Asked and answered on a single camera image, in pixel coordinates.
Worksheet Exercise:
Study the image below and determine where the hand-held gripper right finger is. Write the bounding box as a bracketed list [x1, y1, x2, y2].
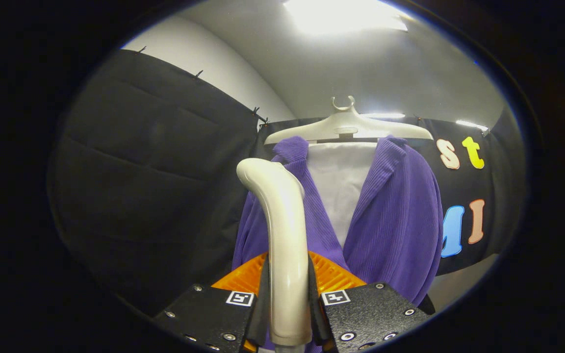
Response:
[307, 251, 433, 353]

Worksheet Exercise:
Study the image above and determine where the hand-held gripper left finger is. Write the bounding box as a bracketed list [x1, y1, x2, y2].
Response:
[154, 252, 271, 353]

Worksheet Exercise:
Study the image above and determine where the purple jacket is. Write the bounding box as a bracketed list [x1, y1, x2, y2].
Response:
[232, 136, 444, 353]

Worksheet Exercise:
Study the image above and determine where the white garment steamer handle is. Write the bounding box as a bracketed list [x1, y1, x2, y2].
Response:
[236, 158, 312, 346]

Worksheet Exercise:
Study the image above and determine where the cream clothes hanger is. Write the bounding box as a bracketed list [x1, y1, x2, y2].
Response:
[263, 96, 434, 145]

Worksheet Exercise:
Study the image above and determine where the grey cabinet with dark top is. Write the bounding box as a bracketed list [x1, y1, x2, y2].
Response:
[427, 253, 499, 312]

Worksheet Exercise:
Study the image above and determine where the white ironing back pad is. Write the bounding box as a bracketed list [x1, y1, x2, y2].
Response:
[306, 142, 379, 248]

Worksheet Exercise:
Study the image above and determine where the large ceiling light panel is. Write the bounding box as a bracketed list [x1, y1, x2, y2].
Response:
[282, 0, 408, 35]

